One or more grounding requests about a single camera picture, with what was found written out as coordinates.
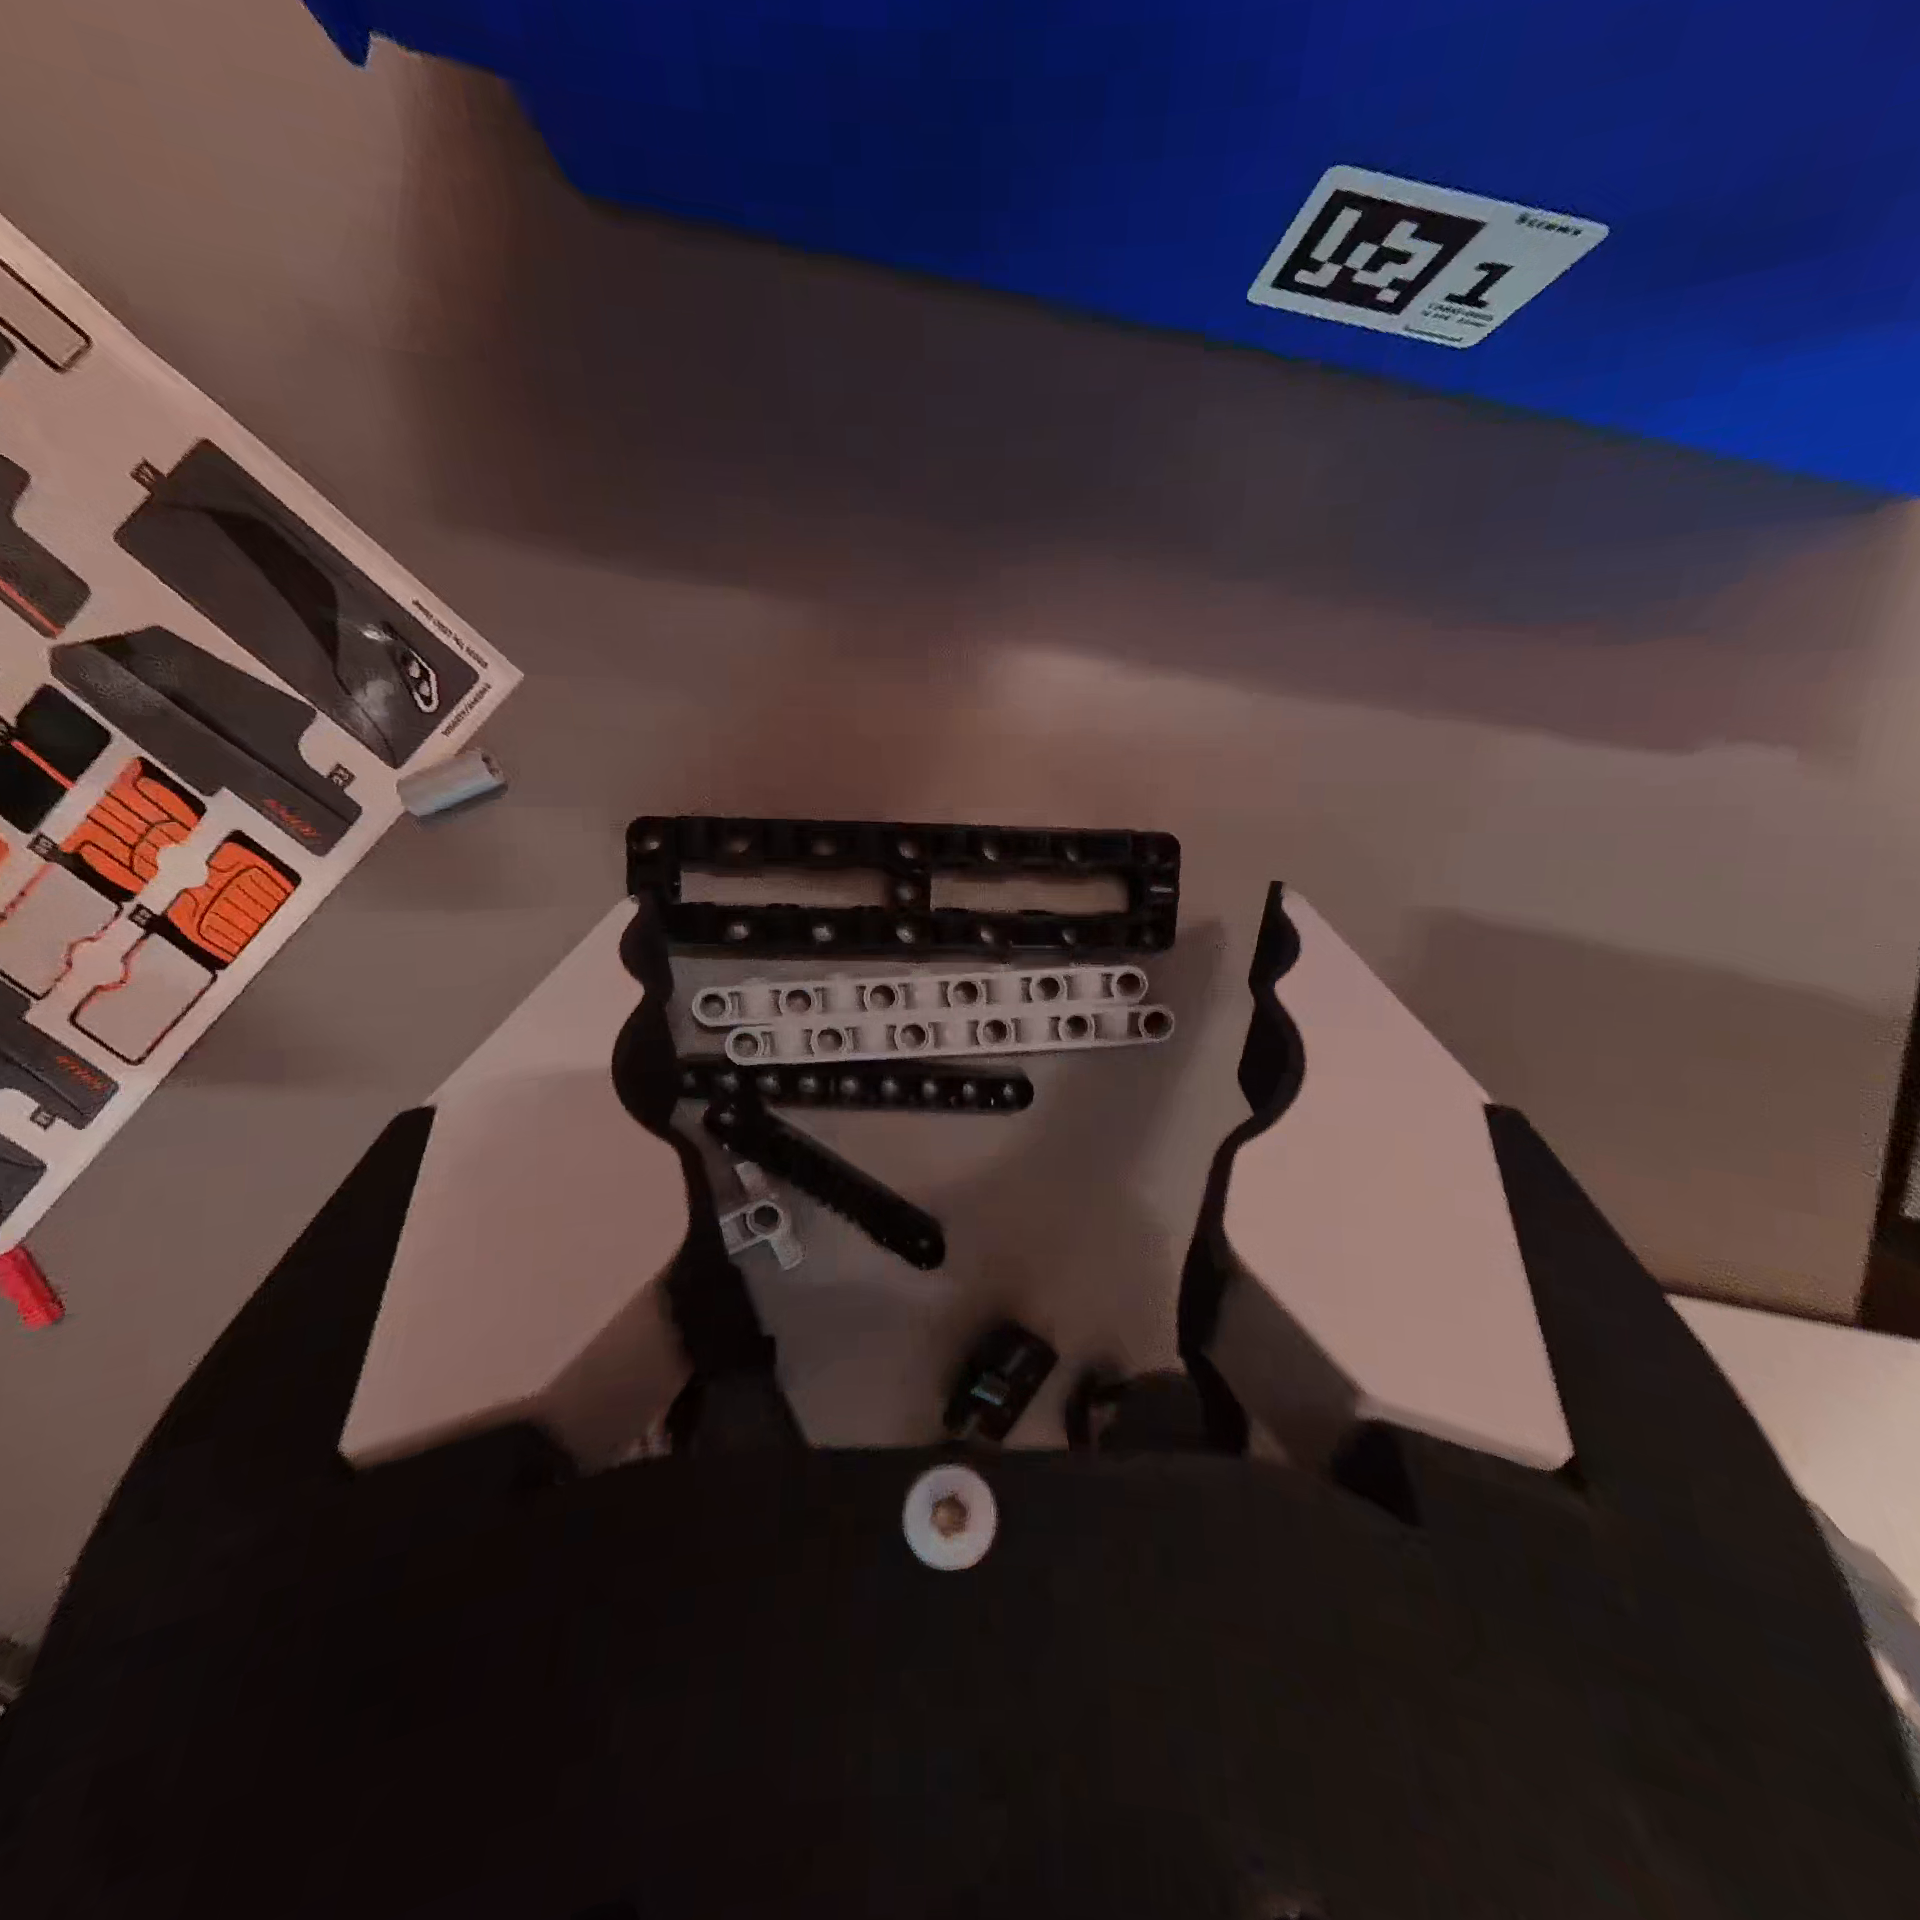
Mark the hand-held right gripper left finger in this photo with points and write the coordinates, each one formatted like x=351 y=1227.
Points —
x=510 y=1201

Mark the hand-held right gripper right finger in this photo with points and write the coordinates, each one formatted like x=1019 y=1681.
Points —
x=1380 y=1201

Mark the black lego rectangular frame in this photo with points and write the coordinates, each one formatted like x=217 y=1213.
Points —
x=902 y=845

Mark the light grey lego cross connector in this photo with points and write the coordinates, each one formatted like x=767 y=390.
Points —
x=761 y=1223

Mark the black lego pin connector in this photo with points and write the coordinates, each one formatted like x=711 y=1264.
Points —
x=1001 y=1373

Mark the light grey lego tube piece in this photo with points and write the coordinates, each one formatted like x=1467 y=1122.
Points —
x=451 y=784

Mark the stack of long lego beams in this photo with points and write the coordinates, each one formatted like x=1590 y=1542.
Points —
x=902 y=1035

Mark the pile of red lego pins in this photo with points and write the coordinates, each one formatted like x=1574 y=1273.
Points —
x=28 y=1290

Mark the blue box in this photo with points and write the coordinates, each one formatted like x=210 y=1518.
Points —
x=1049 y=120

